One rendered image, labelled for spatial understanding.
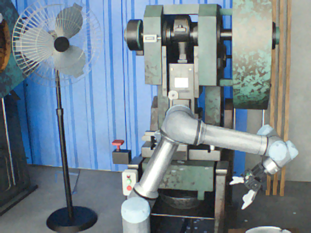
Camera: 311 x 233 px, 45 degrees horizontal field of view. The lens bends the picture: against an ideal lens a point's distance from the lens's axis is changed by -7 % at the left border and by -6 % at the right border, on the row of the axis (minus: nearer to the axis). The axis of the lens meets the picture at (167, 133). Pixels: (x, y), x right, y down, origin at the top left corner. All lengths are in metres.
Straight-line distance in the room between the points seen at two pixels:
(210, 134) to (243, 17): 0.59
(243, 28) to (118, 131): 2.13
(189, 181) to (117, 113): 1.61
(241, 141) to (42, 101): 2.71
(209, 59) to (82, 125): 1.96
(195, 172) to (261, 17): 0.89
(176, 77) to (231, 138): 0.77
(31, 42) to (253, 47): 1.37
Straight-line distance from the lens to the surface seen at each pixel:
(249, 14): 1.80
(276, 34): 2.14
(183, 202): 2.31
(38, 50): 2.49
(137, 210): 1.60
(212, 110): 2.44
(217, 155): 2.18
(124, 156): 2.17
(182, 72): 2.16
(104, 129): 3.69
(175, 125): 1.48
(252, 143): 1.51
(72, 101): 3.75
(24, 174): 3.53
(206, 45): 2.08
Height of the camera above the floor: 1.41
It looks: 16 degrees down
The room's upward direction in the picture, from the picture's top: 1 degrees counter-clockwise
